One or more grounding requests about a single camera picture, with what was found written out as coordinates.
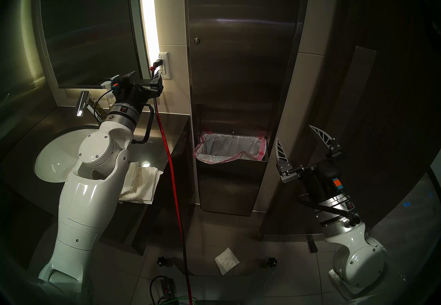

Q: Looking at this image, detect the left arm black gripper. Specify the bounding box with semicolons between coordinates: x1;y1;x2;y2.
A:
116;68;164;111

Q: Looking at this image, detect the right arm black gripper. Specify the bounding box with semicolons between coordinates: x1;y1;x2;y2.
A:
275;125;346;205

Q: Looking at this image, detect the stainless towel dispenser door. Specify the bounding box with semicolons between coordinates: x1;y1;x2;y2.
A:
188;0;305;133

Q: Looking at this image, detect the stainless recessed dispenser cabinet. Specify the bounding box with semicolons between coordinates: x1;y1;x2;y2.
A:
183;0;311;217

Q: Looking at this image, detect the folded white paper towel stack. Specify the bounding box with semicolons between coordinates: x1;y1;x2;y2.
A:
121;161;140;195

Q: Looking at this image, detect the flat white paper towel pile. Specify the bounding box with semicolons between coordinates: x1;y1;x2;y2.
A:
121;167;164;205

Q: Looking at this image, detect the crumpled white paper towel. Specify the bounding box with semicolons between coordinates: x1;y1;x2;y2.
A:
214;247;240;275

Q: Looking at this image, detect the clear soap pump bottle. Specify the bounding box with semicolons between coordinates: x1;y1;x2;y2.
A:
101;80;116;107

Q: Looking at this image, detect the chrome faucet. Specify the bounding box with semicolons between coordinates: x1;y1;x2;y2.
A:
76;91;107;122

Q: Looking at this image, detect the dark vanity counter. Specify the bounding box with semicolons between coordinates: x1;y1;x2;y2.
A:
0;106;192;256

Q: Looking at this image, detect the trash bin with pink liner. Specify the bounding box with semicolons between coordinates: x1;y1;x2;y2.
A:
193;131;268;164

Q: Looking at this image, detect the stainless waste bin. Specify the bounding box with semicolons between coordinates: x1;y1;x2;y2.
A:
195;151;269;217

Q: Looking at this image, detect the dark wooden door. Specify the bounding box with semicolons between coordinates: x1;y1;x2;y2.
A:
258;0;441;241

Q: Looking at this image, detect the white sink basin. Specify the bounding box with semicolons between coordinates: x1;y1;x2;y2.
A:
33;128;100;183

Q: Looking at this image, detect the black power box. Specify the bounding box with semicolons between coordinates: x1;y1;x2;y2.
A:
159;277;179;301

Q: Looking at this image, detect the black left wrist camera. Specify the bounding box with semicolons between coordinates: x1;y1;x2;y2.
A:
110;73;131;94

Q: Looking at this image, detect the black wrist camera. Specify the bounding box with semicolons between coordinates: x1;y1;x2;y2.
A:
316;161;345;191
110;73;131;94

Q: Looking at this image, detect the white wall outlet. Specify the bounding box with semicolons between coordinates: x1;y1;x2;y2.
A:
157;52;171;80

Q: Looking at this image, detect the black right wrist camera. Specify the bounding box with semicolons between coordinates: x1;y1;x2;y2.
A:
316;161;345;191

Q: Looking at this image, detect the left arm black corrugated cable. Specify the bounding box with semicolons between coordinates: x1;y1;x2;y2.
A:
132;102;154;143

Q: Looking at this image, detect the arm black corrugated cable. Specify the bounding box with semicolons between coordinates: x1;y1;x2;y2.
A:
298;196;360;227
132;102;154;143

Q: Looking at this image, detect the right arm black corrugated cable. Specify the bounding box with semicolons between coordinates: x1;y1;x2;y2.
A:
298;196;360;227

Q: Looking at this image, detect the vertical wall light strip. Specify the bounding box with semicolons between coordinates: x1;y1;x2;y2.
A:
138;0;160;67

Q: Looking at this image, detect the framed wall mirror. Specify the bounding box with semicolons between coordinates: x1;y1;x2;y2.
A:
33;0;142;90

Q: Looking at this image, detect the green cable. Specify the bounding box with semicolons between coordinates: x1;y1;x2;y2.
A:
157;296;198;305

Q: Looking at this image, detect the thin black looped cable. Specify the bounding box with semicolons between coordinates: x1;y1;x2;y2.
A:
149;275;169;305

